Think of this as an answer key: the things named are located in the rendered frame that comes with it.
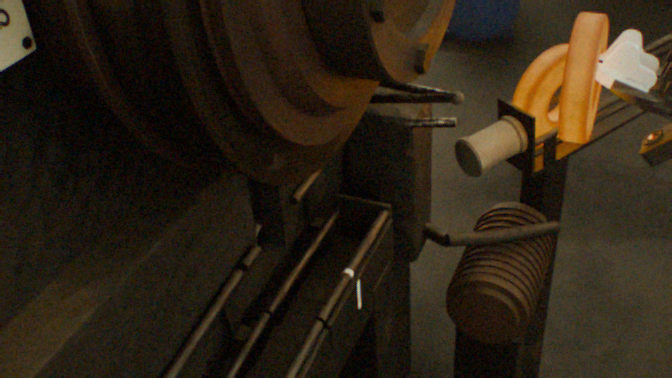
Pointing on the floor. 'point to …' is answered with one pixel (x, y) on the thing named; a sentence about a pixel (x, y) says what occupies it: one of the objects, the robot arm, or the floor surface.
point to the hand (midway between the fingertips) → (586, 64)
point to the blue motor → (482, 20)
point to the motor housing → (497, 295)
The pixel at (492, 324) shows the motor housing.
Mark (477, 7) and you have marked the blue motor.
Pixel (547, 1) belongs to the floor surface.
